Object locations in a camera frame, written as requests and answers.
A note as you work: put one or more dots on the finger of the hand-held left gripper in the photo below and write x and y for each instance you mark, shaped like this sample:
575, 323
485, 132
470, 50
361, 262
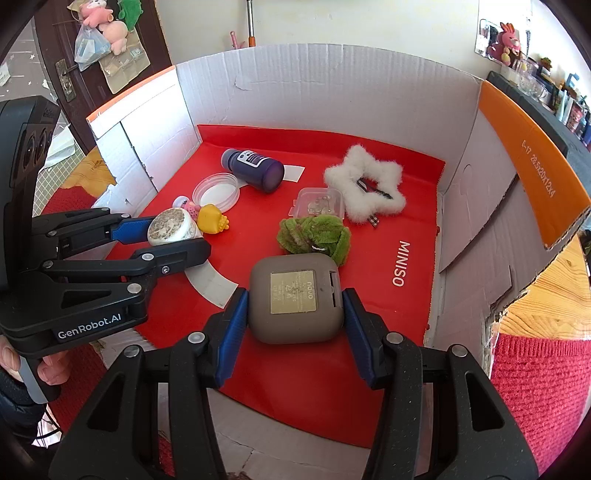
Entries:
175, 258
131, 229

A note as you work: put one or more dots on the person's left hand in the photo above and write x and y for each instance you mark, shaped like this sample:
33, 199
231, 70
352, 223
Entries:
53, 371

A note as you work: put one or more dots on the pink hanger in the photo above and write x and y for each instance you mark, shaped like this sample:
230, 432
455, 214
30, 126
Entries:
236, 41

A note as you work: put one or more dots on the grey earbuds case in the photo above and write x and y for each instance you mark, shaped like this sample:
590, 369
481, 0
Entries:
295, 323

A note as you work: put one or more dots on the green plush toy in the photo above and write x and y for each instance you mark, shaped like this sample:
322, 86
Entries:
131, 9

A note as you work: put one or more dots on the red knitted mat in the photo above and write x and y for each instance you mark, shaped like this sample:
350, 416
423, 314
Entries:
531, 392

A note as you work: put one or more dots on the wall mirror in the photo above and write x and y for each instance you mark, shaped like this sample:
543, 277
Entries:
484, 32

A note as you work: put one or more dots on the pink yellow toy figure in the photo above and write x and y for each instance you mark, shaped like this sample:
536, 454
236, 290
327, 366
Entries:
211, 219

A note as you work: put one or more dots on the dark brown door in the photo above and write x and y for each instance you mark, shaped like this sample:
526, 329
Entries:
152, 37

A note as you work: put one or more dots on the green fuzzy scrunchie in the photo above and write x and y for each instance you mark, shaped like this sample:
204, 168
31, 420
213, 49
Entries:
318, 237

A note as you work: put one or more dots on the person's left forearm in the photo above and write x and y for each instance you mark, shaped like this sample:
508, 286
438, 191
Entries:
18, 408

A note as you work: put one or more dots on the red paper sheet white smile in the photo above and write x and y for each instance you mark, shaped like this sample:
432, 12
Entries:
300, 383

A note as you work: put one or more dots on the clear plastic bag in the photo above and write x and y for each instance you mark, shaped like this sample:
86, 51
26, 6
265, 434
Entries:
90, 48

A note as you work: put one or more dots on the pink plush toy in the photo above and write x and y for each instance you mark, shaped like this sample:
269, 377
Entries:
94, 11

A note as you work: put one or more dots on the white fluffy star hair clip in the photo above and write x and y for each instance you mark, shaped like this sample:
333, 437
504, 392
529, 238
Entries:
341, 177

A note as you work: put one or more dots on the row of cosmetics bottles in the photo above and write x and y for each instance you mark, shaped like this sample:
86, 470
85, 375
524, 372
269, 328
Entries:
572, 115

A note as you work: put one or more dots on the small clear plastic box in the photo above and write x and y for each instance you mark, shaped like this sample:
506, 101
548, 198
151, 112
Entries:
318, 201

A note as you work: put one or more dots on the clear round plastic lid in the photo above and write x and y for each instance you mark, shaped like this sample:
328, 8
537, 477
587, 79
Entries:
217, 191

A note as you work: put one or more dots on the pink bunny plush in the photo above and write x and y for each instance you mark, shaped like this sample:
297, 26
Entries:
508, 41

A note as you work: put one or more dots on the dresser with blue cloth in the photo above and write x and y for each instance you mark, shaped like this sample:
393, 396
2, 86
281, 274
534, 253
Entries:
554, 134

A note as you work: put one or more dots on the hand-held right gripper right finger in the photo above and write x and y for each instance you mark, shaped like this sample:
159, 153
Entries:
358, 332

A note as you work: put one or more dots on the purple bottle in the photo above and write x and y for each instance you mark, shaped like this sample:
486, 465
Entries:
258, 173

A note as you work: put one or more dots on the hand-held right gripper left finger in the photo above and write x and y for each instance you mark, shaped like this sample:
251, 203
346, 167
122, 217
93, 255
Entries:
233, 330

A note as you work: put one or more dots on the white orange cardboard box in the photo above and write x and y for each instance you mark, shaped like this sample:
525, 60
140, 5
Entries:
323, 83

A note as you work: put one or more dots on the beige cloth organizer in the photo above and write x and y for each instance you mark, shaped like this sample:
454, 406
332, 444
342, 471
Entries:
124, 69

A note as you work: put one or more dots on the round speckled cream jar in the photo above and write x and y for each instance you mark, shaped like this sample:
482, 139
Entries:
171, 226

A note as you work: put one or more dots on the peach pig plush toy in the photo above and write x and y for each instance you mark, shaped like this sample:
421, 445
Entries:
114, 34

